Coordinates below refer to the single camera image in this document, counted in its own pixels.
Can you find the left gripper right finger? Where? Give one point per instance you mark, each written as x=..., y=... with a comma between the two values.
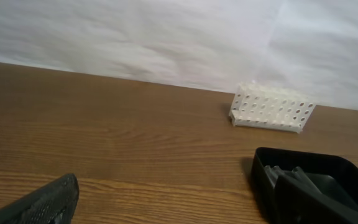
x=303, y=205

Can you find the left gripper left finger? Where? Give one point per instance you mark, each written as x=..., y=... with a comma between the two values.
x=48, y=202

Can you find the black tray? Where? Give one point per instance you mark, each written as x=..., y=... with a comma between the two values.
x=337, y=168

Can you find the white test tube rack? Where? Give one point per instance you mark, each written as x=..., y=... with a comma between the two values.
x=269, y=112

